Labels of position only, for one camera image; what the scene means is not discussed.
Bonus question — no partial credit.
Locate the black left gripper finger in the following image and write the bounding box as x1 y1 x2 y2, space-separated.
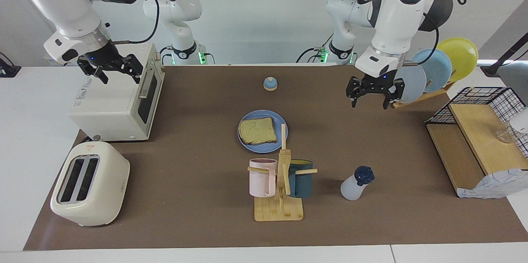
346 77 363 108
383 81 405 110

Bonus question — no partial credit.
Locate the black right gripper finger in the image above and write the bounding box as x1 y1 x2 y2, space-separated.
78 63 110 85
122 54 144 85

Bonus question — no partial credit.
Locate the white squeeze bottle blue cap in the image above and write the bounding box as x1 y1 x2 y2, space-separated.
340 166 375 201

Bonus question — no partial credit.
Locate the slice of toast bread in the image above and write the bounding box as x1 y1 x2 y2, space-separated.
239 117 277 146

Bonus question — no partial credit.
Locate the pale grey plate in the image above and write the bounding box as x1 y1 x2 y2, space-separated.
394 60 427 103

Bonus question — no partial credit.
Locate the light blue plate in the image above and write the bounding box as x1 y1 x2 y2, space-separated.
411 49 453 93

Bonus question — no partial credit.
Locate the yellow plate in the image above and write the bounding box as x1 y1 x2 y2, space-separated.
436 37 479 82

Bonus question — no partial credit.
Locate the blue round plate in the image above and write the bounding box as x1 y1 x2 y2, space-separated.
237 110 288 154

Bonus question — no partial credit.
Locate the wooden dish rack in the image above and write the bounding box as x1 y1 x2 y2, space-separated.
391 69 456 109

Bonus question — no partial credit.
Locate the white toaster oven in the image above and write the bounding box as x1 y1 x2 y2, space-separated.
68 43 165 142

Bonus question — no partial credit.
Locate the black table clamp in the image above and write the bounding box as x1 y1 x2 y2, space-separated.
0 52 21 78

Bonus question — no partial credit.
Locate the black clamp stand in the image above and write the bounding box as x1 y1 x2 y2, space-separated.
481 34 528 77

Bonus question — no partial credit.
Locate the dark teal mug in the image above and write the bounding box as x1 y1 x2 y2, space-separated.
288 159 314 199

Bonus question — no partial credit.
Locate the cream two-slot toaster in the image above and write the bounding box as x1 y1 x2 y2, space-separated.
50 141 131 227

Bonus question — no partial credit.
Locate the clear glass cup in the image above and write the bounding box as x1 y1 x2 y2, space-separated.
495 126 516 144

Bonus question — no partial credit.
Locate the brown table mat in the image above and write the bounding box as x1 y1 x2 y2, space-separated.
23 64 528 251

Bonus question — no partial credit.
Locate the white blurry object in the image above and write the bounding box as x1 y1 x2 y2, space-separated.
511 107 528 134

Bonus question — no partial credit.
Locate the pink mug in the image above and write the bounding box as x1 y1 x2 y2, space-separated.
249 158 278 197

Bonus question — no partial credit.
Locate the white blue patterned cloth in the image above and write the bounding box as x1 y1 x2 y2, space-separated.
457 167 528 200

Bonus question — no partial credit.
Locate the wooden mug tree stand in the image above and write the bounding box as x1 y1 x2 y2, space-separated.
247 124 318 222

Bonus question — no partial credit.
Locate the black base cable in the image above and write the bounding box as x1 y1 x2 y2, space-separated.
159 45 174 66
295 34 332 63

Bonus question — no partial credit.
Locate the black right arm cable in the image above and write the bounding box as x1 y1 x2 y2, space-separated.
108 0 160 45

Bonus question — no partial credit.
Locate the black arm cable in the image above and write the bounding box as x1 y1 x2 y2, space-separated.
349 0 467 66
108 0 160 45

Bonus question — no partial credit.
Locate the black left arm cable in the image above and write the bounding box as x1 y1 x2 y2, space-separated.
349 0 467 66

